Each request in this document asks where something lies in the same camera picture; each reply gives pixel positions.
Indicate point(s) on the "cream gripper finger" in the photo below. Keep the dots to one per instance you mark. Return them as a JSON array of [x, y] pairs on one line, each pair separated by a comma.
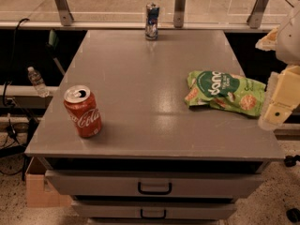
[[282, 97], [268, 42]]

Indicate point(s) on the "green rice chip bag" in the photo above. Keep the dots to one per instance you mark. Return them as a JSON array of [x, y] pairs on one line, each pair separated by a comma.
[[225, 91]]

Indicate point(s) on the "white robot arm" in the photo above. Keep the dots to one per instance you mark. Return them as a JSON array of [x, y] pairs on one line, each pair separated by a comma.
[[288, 39]]

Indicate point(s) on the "blue silver redbull can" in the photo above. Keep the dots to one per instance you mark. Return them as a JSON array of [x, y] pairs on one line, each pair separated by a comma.
[[151, 25]]

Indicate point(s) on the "red coca-cola can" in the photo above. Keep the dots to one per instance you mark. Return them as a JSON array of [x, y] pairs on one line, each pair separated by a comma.
[[80, 103]]

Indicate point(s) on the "grey drawer cabinet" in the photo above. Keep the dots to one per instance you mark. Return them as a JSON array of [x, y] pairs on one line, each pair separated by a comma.
[[146, 126]]

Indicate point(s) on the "top grey drawer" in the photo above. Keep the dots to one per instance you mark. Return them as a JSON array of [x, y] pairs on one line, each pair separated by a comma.
[[154, 184]]

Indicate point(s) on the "grey drawer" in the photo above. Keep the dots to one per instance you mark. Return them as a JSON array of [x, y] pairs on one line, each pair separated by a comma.
[[154, 184], [153, 210]]

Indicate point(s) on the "lower grey drawer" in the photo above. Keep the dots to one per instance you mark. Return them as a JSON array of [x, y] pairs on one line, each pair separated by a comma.
[[153, 210]]

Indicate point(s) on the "clear plastic water bottle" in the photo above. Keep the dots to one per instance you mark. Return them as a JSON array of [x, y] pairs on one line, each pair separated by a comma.
[[37, 81]]

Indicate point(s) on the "cardboard box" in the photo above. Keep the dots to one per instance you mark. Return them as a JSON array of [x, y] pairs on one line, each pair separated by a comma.
[[40, 193]]

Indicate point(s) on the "right metal window bracket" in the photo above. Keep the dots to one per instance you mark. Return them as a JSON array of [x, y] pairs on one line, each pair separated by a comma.
[[255, 18]]

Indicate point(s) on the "metal window bracket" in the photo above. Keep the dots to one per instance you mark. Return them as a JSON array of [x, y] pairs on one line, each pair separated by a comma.
[[179, 13], [65, 15], [255, 18]]

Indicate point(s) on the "middle metal window bracket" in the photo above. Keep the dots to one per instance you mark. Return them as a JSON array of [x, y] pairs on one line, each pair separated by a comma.
[[179, 13]]

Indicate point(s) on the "left metal window bracket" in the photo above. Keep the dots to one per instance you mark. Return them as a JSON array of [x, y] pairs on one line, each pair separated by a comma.
[[65, 15]]

